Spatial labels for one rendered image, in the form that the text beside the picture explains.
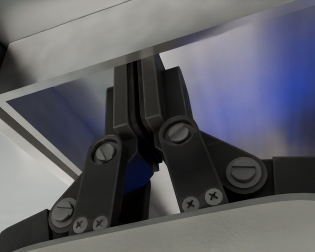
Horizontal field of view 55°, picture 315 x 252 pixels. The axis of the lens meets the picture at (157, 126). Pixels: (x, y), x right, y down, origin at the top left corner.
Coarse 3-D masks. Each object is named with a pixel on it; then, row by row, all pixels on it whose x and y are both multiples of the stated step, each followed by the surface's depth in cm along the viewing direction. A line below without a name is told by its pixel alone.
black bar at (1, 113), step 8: (0, 48) 14; (0, 56) 14; (0, 64) 14; (0, 112) 15; (8, 120) 15; (16, 128) 16; (24, 128) 16; (24, 136) 17; (32, 136) 17; (32, 144) 17; (40, 144) 17; (48, 152) 18; (56, 160) 19; (64, 168) 19; (72, 176) 20
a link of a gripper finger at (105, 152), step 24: (96, 144) 10; (120, 144) 9; (96, 168) 9; (120, 168) 9; (96, 192) 9; (120, 192) 9; (144, 192) 11; (72, 216) 8; (96, 216) 8; (120, 216) 10; (144, 216) 10
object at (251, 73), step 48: (144, 0) 13; (192, 0) 12; (240, 0) 11; (288, 0) 10; (48, 48) 13; (96, 48) 12; (144, 48) 11; (192, 48) 15; (240, 48) 15; (288, 48) 16; (0, 96) 12; (48, 96) 16; (96, 96) 17; (192, 96) 18; (240, 96) 18; (288, 96) 18; (48, 144) 15; (240, 144) 22; (288, 144) 23
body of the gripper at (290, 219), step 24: (168, 216) 7; (192, 216) 7; (216, 216) 6; (240, 216) 6; (264, 216) 6; (288, 216) 6; (312, 216) 6; (48, 240) 8; (72, 240) 7; (96, 240) 7; (120, 240) 7; (144, 240) 7; (168, 240) 6; (192, 240) 6; (216, 240) 6; (240, 240) 6; (264, 240) 6; (288, 240) 6; (312, 240) 6
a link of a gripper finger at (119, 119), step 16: (128, 64) 11; (128, 80) 11; (112, 96) 12; (128, 96) 10; (112, 112) 11; (128, 112) 10; (112, 128) 11; (128, 128) 10; (144, 128) 11; (128, 144) 10; (144, 144) 11; (128, 160) 10; (144, 160) 10; (160, 160) 12; (80, 176) 10; (128, 176) 10; (144, 176) 11; (64, 192) 10; (128, 192) 10; (64, 208) 9; (64, 224) 9
